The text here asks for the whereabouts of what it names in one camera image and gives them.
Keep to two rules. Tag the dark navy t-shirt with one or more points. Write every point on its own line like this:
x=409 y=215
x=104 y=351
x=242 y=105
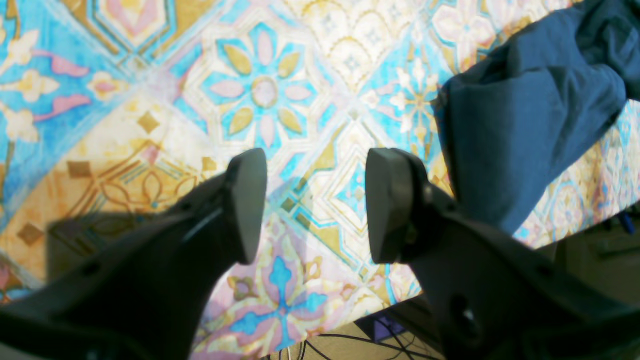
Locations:
x=517 y=119

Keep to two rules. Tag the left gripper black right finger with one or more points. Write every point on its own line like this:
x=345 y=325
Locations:
x=493 y=298

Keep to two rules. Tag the patterned tile tablecloth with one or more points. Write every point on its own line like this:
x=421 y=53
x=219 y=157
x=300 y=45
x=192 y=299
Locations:
x=112 y=110

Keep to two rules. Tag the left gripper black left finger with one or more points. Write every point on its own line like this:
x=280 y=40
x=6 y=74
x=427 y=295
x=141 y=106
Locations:
x=142 y=298

